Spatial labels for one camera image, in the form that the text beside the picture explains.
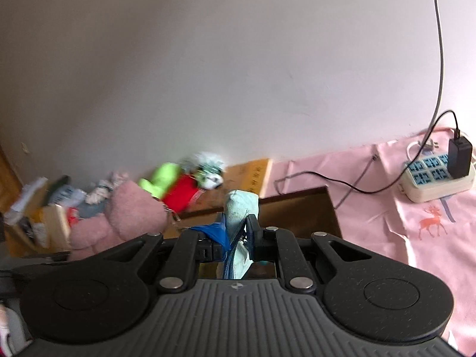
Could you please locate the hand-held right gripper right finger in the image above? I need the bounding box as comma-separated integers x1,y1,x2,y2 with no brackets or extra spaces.
246,214,373,292

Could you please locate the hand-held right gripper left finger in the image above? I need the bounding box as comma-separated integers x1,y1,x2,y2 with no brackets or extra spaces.
87,230,225,294

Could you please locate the light teal fabric pouch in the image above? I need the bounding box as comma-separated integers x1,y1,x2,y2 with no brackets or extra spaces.
190,190,260,280

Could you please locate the brown cardboard box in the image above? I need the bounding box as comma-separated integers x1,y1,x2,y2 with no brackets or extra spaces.
175,185,343,280

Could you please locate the tan cardboard sheet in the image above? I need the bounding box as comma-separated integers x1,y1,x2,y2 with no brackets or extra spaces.
219,158,274,198

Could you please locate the red plush toy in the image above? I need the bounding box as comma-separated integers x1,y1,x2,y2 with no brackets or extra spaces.
162,175,206,212

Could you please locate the white and green plush toy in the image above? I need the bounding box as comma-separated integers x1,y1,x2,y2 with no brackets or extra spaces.
181,152,225,190

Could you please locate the neon green plush toy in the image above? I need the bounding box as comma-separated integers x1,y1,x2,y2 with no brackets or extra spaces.
138,162,183,199

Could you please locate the large pink plush toy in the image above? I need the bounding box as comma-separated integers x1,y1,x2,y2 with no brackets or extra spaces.
69,181,170,261

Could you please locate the small white plush toy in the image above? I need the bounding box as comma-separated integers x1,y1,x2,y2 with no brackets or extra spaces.
86,172,129,205

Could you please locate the blue and white cloth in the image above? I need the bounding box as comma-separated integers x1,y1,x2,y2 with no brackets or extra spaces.
48,184,88,211

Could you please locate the clutter of boxes and papers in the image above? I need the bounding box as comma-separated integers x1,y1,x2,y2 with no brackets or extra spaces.
3,176,73,258

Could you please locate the white power strip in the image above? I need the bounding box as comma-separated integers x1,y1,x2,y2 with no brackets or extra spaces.
400,152,476,203

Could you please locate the white plug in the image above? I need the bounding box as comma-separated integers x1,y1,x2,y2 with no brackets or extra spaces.
406,137,440,164

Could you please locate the black charger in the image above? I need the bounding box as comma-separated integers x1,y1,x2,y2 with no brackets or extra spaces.
448,128,474,179

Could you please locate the metal keychain clasp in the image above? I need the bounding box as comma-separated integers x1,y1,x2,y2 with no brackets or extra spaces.
164,207,183,228

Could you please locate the black charger cable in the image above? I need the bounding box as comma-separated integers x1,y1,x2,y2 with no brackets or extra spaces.
274,109,462,209

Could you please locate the grey cable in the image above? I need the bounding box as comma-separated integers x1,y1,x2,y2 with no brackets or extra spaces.
418,0,445,145

